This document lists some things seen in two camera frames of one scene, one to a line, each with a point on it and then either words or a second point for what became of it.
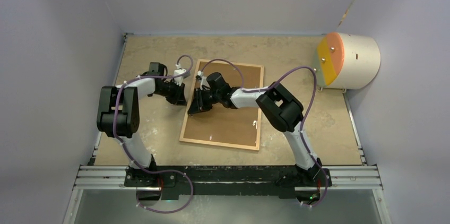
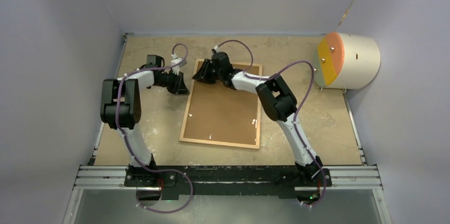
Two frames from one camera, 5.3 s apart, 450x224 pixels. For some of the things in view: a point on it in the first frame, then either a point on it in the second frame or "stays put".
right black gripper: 198,104 -> 202,75
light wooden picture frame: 238,128 stays put
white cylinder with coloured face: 346,61 stays put
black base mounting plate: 229,180 stays put
